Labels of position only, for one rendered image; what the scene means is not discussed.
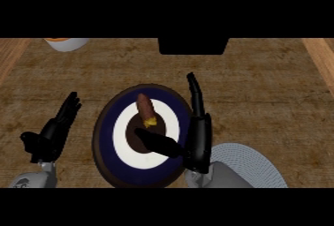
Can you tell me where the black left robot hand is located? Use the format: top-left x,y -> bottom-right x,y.
20,91 -> 85,164

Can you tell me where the brown sweet potato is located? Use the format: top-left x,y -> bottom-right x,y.
136,93 -> 160,129

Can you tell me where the round blue and white placemat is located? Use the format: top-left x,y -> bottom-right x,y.
92,83 -> 195,189

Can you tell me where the black box appliance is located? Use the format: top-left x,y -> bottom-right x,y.
157,38 -> 231,56

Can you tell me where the pale grey woven plate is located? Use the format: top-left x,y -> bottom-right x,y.
209,142 -> 290,189

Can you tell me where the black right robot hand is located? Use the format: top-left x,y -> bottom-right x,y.
133,72 -> 215,175

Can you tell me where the white bowl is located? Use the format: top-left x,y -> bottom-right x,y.
43,38 -> 92,53

